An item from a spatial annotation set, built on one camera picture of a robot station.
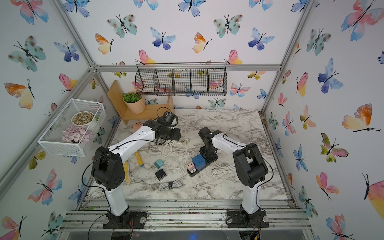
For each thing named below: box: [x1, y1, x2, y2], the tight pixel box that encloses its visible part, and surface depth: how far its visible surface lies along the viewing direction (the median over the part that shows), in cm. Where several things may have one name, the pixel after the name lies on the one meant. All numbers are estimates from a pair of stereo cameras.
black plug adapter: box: [154, 168, 167, 181], surface depth 89 cm
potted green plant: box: [123, 92, 146, 114], surface depth 104 cm
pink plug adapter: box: [187, 162, 195, 171], surface depth 86 cm
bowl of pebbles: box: [71, 111, 95, 126], surface depth 72 cm
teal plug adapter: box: [154, 159, 165, 169], surface depth 93 cm
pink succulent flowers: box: [61, 125, 92, 143], surface depth 64 cm
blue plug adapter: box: [192, 154, 206, 171], surface depth 87 cm
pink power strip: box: [133, 122, 144, 131], surface depth 113 cm
